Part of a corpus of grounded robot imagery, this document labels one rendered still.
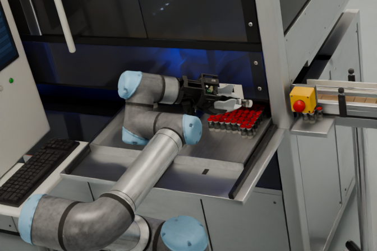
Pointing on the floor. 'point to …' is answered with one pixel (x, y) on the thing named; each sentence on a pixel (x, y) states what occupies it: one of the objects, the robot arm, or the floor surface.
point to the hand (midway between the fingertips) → (235, 102)
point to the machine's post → (281, 103)
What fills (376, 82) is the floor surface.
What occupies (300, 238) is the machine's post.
